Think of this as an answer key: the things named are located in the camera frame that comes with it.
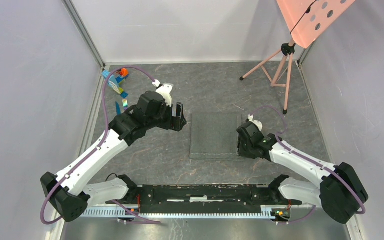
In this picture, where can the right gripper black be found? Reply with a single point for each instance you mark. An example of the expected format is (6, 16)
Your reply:
(241, 152)

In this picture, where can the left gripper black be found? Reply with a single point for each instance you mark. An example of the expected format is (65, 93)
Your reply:
(175, 123)

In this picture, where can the grey cloth napkin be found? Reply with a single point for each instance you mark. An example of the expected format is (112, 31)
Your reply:
(214, 136)

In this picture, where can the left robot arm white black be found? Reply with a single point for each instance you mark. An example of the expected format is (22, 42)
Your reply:
(68, 194)

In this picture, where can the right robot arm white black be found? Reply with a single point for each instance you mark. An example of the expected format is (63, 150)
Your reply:
(337, 189)

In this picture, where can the blue plastic knife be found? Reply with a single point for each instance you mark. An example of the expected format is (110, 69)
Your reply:
(118, 108)

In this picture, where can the pink tripod stand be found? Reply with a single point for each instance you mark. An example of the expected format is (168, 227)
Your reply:
(285, 66)

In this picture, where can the orange toy figure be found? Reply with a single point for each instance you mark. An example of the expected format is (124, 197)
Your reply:
(123, 72)

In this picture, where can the blue toy block stack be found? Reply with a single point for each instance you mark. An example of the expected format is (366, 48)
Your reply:
(115, 81)

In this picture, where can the pink perforated board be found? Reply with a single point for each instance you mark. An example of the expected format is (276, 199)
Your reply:
(308, 19)

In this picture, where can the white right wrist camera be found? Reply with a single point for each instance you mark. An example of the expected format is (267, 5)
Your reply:
(258, 124)

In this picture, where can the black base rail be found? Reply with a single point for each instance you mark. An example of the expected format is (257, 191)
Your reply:
(204, 199)

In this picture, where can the white slotted cable duct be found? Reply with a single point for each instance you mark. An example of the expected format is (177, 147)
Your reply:
(115, 211)

